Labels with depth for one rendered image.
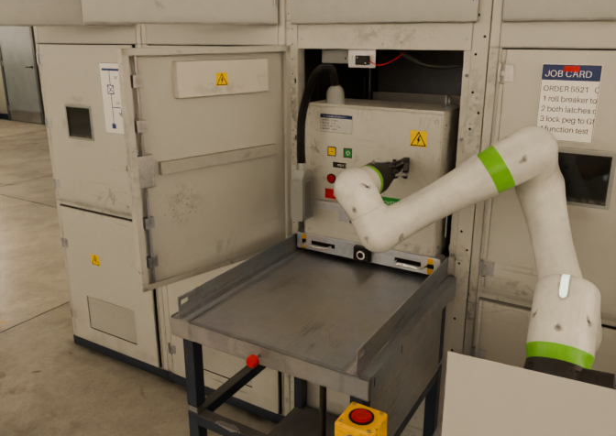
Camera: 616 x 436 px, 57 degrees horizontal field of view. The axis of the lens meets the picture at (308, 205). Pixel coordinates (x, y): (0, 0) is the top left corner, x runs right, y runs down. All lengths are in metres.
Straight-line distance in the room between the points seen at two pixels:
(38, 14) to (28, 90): 9.59
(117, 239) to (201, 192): 0.99
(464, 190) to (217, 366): 1.60
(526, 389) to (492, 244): 0.81
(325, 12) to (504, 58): 0.59
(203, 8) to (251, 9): 0.16
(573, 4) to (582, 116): 0.30
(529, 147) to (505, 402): 0.62
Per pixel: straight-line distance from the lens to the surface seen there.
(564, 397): 1.13
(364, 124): 1.89
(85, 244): 3.04
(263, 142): 2.05
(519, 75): 1.76
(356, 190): 1.45
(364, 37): 1.93
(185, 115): 1.86
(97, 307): 3.15
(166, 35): 2.42
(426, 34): 1.85
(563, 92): 1.74
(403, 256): 1.92
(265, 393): 2.58
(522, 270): 1.87
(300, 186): 1.92
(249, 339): 1.55
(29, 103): 12.23
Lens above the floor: 1.62
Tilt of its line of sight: 17 degrees down
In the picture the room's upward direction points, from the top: straight up
